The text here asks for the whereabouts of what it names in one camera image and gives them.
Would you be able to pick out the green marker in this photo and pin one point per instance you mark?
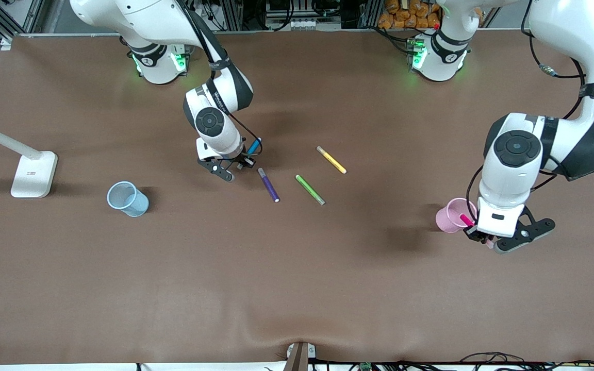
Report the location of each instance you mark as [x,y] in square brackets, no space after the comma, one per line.
[310,189]

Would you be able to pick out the orange snack bag pile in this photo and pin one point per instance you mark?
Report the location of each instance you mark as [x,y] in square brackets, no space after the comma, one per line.
[400,20]

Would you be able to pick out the pink marker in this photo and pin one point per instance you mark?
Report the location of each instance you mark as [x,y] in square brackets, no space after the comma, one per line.
[466,220]

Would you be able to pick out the white connector strip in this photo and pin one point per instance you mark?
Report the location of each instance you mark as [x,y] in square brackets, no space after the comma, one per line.
[307,24]

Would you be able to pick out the metal table edge bracket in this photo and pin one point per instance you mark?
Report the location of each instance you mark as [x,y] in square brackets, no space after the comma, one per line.
[299,355]

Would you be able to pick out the light blue cup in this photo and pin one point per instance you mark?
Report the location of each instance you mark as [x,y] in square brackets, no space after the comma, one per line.
[137,206]

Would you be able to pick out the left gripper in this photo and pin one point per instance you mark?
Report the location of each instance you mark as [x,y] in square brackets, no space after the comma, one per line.
[474,233]

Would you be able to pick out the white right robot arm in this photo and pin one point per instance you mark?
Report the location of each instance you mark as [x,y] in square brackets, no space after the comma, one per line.
[214,121]

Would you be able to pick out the purple marker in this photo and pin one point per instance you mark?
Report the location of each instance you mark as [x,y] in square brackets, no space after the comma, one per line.
[268,185]

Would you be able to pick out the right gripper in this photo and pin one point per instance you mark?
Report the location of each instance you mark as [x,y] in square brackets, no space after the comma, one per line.
[246,161]

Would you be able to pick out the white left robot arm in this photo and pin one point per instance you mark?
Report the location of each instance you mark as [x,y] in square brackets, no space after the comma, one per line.
[516,149]

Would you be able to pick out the white desk lamp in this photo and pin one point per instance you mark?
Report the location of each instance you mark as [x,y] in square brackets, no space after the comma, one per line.
[34,178]

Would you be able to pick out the yellow marker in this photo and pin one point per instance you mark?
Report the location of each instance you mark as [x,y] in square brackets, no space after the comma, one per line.
[331,160]

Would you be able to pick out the pink cup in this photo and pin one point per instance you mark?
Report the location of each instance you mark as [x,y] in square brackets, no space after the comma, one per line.
[445,219]

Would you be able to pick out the blue marker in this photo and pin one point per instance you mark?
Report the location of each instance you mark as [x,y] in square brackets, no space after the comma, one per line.
[254,146]

